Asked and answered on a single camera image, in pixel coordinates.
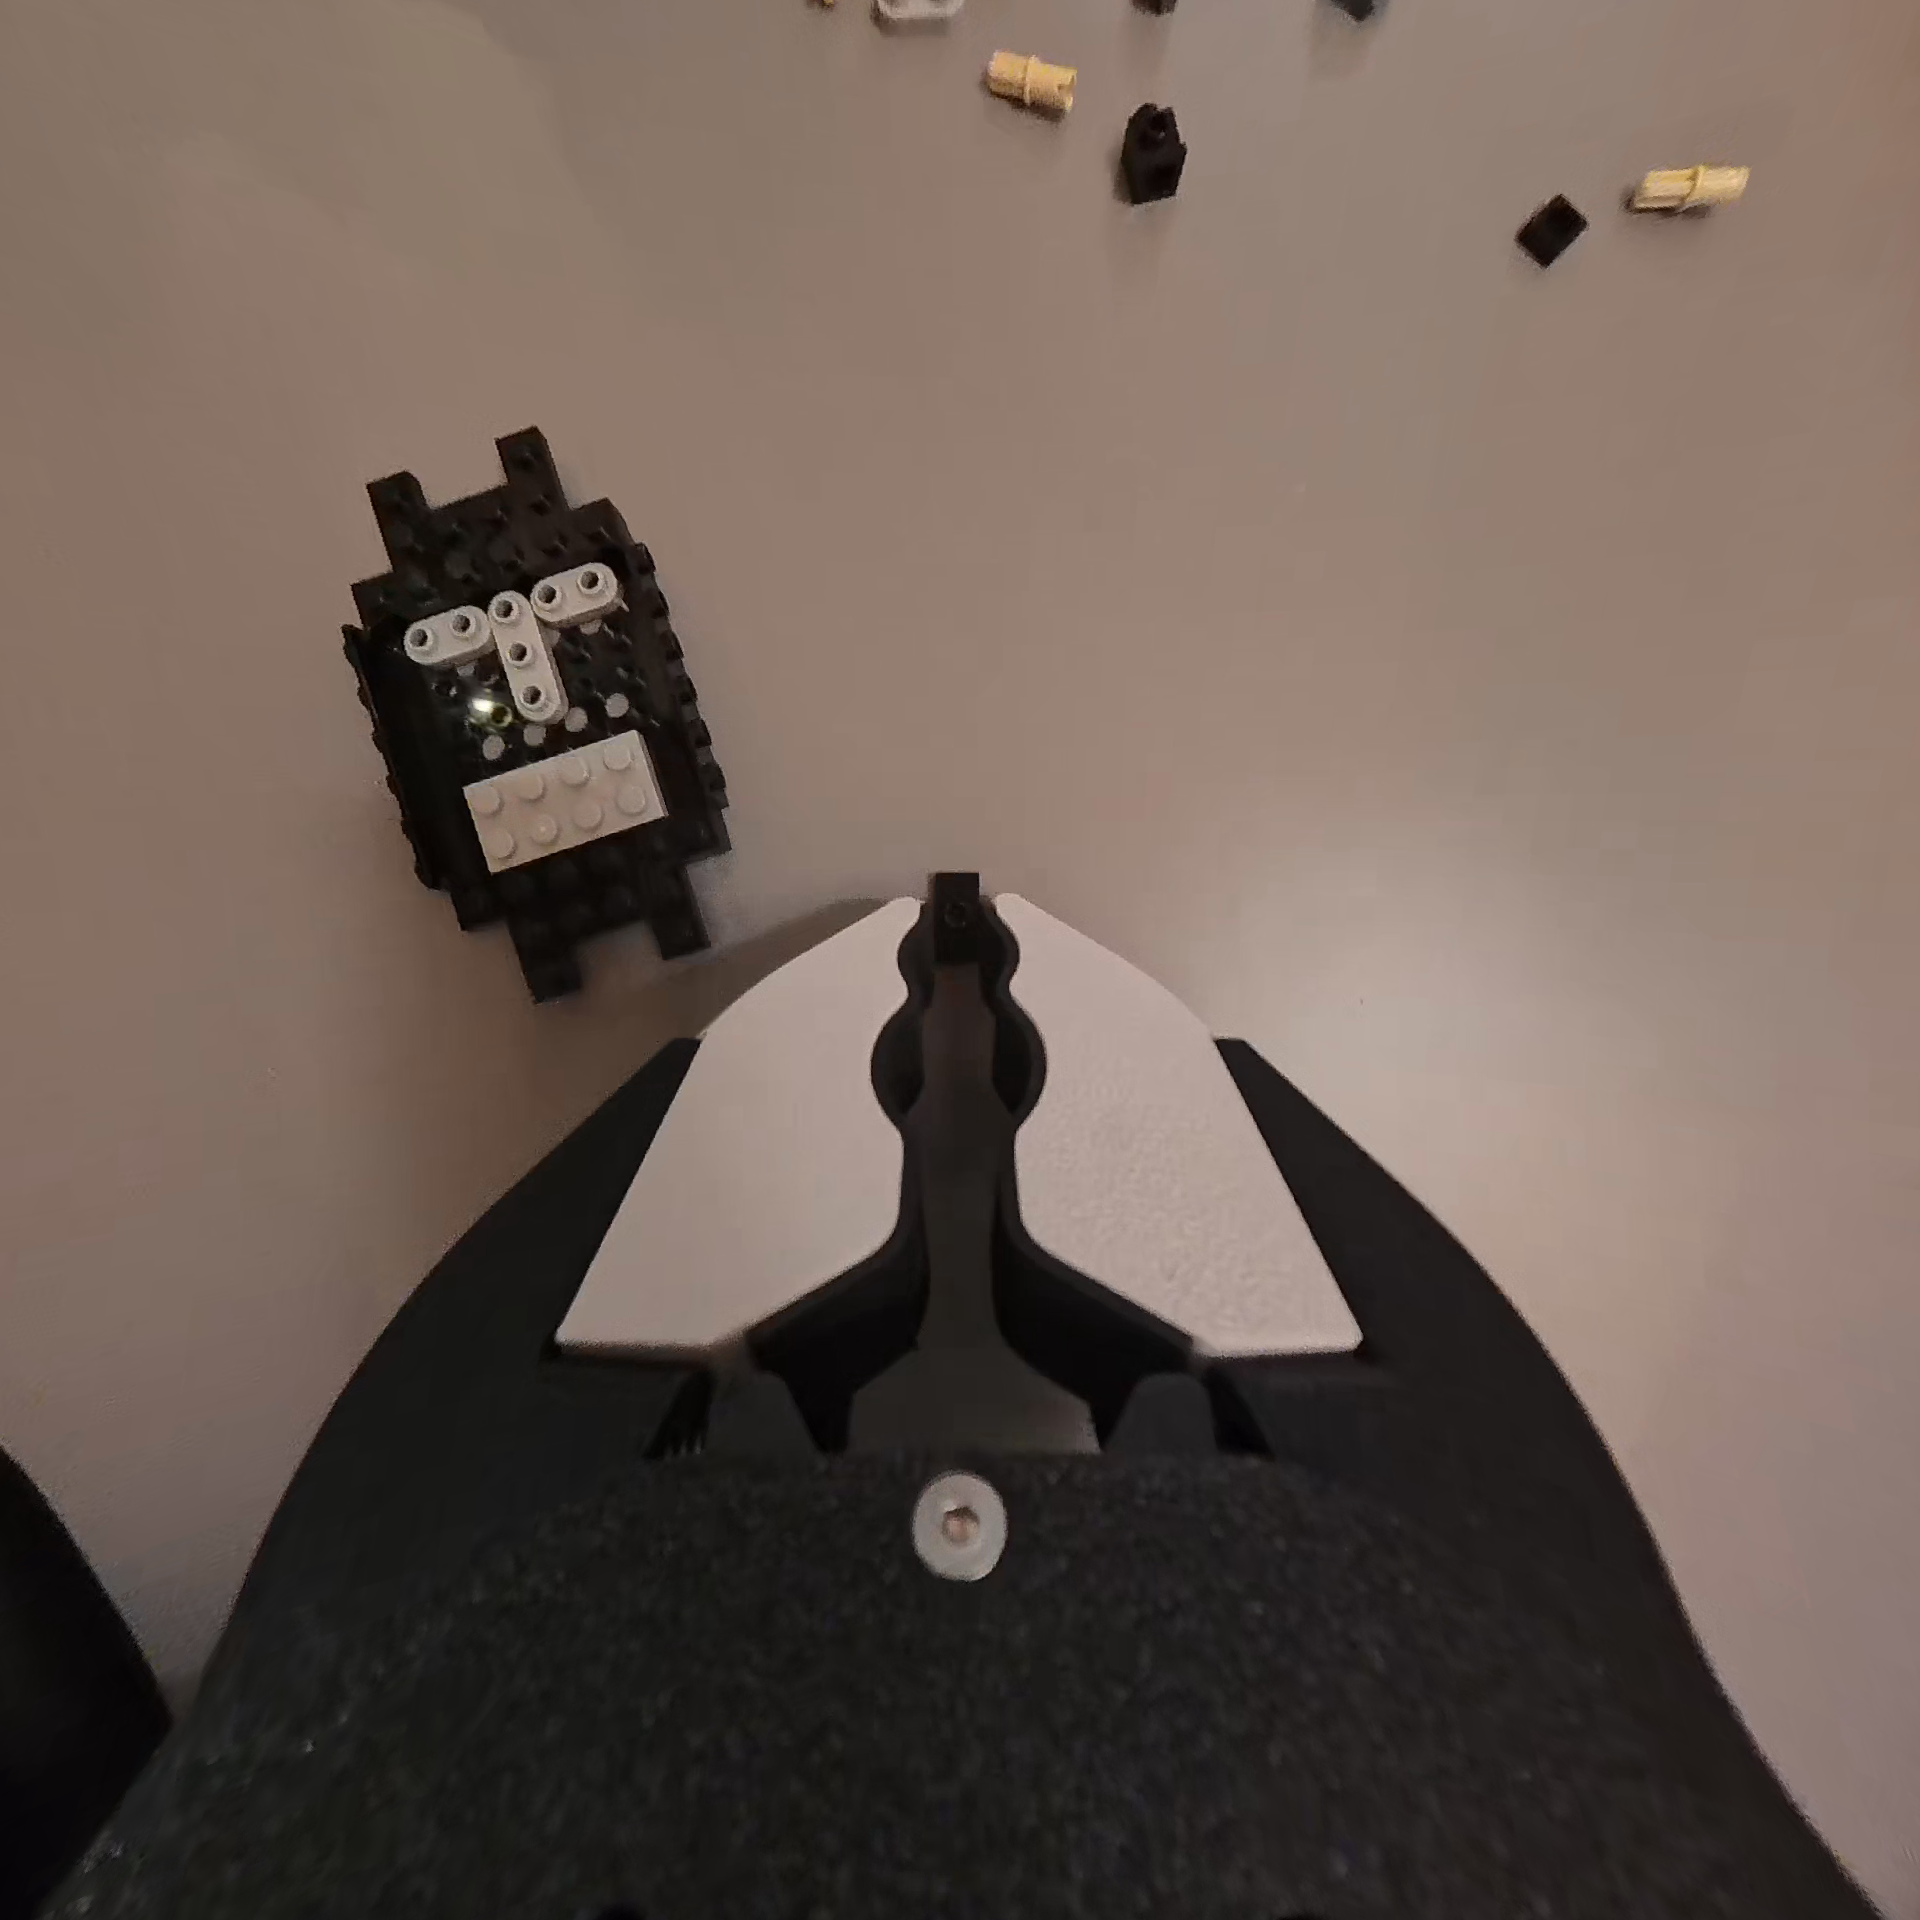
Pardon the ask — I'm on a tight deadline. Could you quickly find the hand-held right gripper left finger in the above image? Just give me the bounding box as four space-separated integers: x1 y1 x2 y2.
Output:
555 895 935 1454

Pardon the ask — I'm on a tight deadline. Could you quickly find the grey desk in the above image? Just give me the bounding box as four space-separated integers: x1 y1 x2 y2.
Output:
0 0 1920 1920

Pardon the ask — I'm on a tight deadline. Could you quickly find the black stud brick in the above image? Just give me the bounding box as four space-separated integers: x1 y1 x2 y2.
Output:
1115 103 1192 208

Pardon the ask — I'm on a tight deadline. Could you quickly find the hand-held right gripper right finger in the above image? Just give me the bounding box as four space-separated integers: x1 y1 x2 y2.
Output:
984 891 1367 1454

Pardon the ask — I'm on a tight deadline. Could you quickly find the black brick model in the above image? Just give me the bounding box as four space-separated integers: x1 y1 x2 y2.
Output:
338 424 736 1008

